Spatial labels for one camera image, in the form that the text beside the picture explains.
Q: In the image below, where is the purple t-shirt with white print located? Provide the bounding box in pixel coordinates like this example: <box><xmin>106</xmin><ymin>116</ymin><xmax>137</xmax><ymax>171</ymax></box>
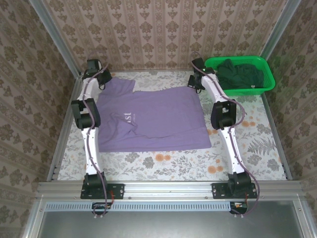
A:
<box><xmin>95</xmin><ymin>76</ymin><xmax>212</xmax><ymax>153</ymax></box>

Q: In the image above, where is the dark green t-shirt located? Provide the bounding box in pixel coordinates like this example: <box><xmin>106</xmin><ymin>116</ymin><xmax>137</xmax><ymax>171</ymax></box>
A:
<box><xmin>216</xmin><ymin>59</ymin><xmax>264</xmax><ymax>90</ymax></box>

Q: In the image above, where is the green plastic perforated basket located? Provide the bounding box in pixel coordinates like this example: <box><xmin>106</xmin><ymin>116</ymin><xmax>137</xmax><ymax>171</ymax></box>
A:
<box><xmin>204</xmin><ymin>56</ymin><xmax>276</xmax><ymax>97</ymax></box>

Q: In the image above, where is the floral fern print table cover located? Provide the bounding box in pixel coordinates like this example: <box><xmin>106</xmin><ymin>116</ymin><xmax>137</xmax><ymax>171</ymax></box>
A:
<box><xmin>57</xmin><ymin>70</ymin><xmax>288</xmax><ymax>181</ymax></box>

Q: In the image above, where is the black electronics board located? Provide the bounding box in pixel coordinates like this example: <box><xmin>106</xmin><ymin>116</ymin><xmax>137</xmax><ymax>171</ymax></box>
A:
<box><xmin>91</xmin><ymin>202</ymin><xmax>115</xmax><ymax>217</ymax></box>
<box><xmin>229</xmin><ymin>201</ymin><xmax>249</xmax><ymax>215</ymax></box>

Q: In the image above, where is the grey metal panel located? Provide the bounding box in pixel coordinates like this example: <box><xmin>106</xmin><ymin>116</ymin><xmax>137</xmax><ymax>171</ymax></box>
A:
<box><xmin>23</xmin><ymin>200</ymin><xmax>317</xmax><ymax>238</ymax></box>

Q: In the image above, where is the aluminium frame post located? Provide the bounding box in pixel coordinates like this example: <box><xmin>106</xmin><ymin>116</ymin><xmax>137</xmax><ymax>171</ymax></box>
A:
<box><xmin>260</xmin><ymin>0</ymin><xmax>302</xmax><ymax>60</ymax></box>
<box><xmin>29</xmin><ymin>0</ymin><xmax>82</xmax><ymax>77</ymax></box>

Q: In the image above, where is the aluminium side rail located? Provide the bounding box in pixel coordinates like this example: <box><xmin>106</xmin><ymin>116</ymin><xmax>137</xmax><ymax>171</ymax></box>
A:
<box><xmin>261</xmin><ymin>94</ymin><xmax>293</xmax><ymax>180</ymax></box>
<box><xmin>47</xmin><ymin>73</ymin><xmax>85</xmax><ymax>181</ymax></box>

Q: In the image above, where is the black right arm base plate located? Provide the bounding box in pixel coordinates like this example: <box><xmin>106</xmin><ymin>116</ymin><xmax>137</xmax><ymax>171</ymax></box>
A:
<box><xmin>211</xmin><ymin>182</ymin><xmax>258</xmax><ymax>200</ymax></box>

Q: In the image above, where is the aluminium mounting rail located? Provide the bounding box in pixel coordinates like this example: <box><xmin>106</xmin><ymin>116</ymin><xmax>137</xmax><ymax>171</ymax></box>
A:
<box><xmin>37</xmin><ymin>180</ymin><xmax>307</xmax><ymax>200</ymax></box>

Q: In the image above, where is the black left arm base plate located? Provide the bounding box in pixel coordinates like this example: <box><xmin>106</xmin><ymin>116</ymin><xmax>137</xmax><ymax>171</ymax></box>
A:
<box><xmin>80</xmin><ymin>182</ymin><xmax>125</xmax><ymax>200</ymax></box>

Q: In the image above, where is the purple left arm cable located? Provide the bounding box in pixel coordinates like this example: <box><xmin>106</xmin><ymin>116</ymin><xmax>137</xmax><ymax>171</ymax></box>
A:
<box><xmin>81</xmin><ymin>51</ymin><xmax>111</xmax><ymax>220</ymax></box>

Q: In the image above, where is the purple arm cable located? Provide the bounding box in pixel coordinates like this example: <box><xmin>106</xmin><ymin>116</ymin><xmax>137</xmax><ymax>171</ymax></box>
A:
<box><xmin>190</xmin><ymin>52</ymin><xmax>260</xmax><ymax>219</ymax></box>
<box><xmin>81</xmin><ymin>51</ymin><xmax>111</xmax><ymax>220</ymax></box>

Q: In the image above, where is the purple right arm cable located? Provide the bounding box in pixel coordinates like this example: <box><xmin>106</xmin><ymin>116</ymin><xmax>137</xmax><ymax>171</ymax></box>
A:
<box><xmin>190</xmin><ymin>52</ymin><xmax>260</xmax><ymax>219</ymax></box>

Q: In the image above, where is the grey slotted cable duct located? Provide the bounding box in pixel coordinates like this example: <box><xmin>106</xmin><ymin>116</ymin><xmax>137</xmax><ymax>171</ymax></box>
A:
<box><xmin>46</xmin><ymin>201</ymin><xmax>232</xmax><ymax>212</ymax></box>

